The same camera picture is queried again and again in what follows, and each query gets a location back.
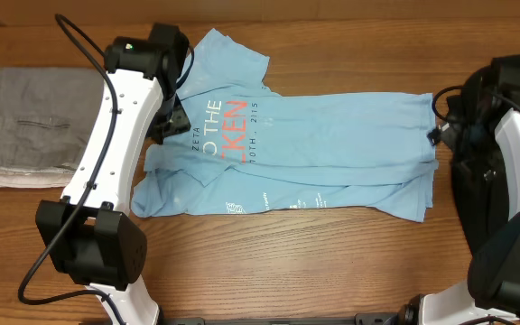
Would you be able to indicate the light blue printed t-shirt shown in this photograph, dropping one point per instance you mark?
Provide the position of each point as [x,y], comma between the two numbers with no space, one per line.
[251,150]

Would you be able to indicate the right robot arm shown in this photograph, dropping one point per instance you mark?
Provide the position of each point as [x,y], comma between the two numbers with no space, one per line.
[491,291]

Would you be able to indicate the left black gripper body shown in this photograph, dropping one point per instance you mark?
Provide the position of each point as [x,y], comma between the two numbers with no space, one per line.
[171,120]

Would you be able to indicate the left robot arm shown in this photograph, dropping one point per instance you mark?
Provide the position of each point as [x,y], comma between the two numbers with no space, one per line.
[88,233]

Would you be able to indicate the folded beige cloth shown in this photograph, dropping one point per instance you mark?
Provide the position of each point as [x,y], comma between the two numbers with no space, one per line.
[35,179]

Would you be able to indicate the folded grey trousers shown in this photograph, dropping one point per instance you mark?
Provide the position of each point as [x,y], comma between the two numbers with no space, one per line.
[46,115]

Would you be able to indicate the black polo shirt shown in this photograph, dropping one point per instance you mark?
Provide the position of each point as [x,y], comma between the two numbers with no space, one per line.
[479,183]

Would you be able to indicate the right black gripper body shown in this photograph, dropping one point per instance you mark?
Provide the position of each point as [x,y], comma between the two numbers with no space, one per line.
[474,138]

